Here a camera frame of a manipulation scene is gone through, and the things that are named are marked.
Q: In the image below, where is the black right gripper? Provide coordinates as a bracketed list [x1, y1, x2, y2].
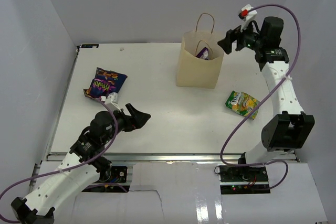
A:
[217, 18, 265, 55]

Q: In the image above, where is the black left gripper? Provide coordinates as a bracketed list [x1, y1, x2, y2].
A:
[102, 103, 151, 144]

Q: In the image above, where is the purple snack pouch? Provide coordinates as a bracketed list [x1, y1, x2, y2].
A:
[196, 47, 209, 60]

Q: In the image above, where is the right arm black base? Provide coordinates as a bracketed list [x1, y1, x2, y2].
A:
[214, 166, 270, 195]

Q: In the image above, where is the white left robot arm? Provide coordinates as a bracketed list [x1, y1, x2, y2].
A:
[11, 103, 151, 223]

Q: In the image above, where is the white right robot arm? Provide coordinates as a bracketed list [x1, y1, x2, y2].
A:
[218, 16, 315, 182]

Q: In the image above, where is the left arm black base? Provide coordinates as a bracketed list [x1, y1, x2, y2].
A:
[88, 165, 129, 193]

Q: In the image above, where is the beige paper bag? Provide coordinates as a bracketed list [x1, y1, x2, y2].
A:
[176, 23, 224, 89]

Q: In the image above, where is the dark blue Kroks chip bag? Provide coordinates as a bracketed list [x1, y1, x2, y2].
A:
[83, 67, 128, 103]

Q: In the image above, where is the green yellow Fox's candy bag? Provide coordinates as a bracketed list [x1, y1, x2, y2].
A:
[225, 91, 260, 117]

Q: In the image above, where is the blue label left corner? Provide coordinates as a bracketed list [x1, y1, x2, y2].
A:
[80, 44, 99, 49]

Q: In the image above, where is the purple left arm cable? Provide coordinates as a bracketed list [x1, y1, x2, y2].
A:
[0, 97, 118, 221]

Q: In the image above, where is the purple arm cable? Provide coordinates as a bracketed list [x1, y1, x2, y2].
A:
[0, 97, 118, 221]
[219, 3, 301, 190]

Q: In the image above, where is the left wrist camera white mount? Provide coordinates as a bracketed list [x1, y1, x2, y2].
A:
[100, 92, 121, 111]

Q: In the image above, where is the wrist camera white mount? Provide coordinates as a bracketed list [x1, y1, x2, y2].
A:
[100, 92, 121, 111]
[238, 4, 258, 32]

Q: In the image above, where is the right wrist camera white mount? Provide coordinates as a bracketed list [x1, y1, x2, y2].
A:
[238, 4, 258, 32]

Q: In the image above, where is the aluminium table front rail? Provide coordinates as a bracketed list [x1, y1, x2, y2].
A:
[47, 152, 297, 162]

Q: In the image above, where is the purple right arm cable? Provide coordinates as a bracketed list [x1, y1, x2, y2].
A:
[219, 3, 301, 190]

